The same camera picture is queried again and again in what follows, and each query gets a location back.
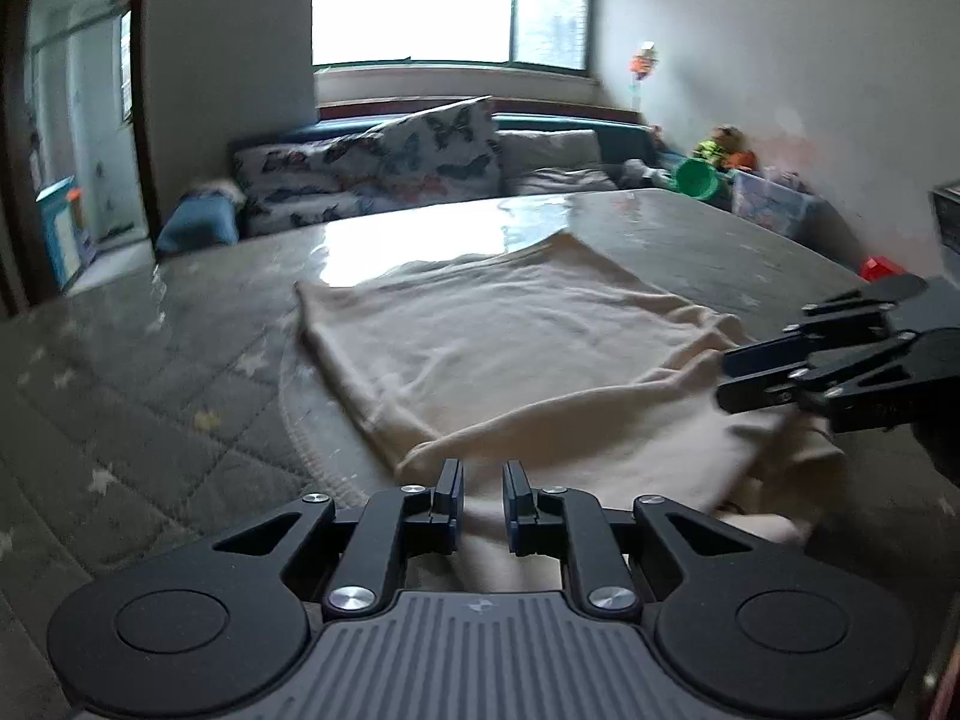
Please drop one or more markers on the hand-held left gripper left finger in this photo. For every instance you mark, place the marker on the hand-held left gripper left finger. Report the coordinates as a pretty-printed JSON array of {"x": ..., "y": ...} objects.
[{"x": 450, "y": 491}]

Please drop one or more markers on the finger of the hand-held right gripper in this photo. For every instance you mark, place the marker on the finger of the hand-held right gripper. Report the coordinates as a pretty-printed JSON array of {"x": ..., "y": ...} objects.
[
  {"x": 847, "y": 319},
  {"x": 765, "y": 367}
]

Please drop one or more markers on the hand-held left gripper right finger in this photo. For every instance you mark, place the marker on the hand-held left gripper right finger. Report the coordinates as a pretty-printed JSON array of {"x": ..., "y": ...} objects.
[{"x": 514, "y": 495}]

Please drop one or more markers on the cream knit garment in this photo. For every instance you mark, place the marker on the cream knit garment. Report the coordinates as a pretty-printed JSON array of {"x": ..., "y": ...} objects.
[{"x": 525, "y": 345}]

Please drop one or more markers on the red plastic stool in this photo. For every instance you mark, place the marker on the red plastic stool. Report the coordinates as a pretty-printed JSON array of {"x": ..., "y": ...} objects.
[{"x": 881, "y": 268}]

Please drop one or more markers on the clear plastic storage box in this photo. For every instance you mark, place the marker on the clear plastic storage box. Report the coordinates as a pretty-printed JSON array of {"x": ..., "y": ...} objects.
[{"x": 769, "y": 206}]

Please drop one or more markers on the orange plush toy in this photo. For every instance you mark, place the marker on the orange plush toy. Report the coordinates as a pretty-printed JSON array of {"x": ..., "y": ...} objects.
[{"x": 741, "y": 160}]

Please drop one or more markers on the green plastic basin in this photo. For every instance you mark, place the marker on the green plastic basin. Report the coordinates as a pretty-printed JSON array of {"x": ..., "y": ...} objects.
[{"x": 696, "y": 180}]

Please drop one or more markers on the plush teddy bear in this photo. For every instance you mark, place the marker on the plush teddy bear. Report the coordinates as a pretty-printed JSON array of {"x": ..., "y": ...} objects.
[{"x": 716, "y": 146}]

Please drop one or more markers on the grey plush toy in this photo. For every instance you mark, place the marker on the grey plush toy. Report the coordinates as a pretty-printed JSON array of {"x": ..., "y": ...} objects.
[{"x": 645, "y": 172}]

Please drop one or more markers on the teal sofa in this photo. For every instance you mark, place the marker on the teal sofa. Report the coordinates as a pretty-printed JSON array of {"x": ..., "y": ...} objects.
[{"x": 622, "y": 139}]

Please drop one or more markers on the grey pillow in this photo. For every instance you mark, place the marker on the grey pillow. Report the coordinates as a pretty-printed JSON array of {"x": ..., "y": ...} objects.
[{"x": 547, "y": 157}]

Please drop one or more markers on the colourful pinwheel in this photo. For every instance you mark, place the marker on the colourful pinwheel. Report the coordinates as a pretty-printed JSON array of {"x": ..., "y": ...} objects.
[{"x": 643, "y": 64}]

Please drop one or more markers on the grey quilted star table cover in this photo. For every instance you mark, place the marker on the grey quilted star table cover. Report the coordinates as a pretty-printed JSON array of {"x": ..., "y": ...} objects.
[{"x": 150, "y": 360}]

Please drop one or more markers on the square butterfly print pillow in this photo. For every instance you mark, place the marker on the square butterfly print pillow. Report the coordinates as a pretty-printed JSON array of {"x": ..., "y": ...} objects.
[{"x": 442, "y": 150}]

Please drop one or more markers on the blue folded blanket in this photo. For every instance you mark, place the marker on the blue folded blanket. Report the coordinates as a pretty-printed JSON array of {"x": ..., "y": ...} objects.
[{"x": 195, "y": 225}]

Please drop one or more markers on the blue toy cabinet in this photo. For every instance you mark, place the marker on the blue toy cabinet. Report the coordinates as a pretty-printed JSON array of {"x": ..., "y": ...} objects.
[{"x": 66, "y": 232}]

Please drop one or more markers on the green framed window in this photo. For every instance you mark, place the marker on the green framed window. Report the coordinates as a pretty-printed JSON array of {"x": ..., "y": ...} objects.
[{"x": 412, "y": 0}]

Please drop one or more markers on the dark wooden door frame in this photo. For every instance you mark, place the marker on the dark wooden door frame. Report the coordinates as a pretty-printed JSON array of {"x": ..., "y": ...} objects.
[{"x": 146, "y": 90}]

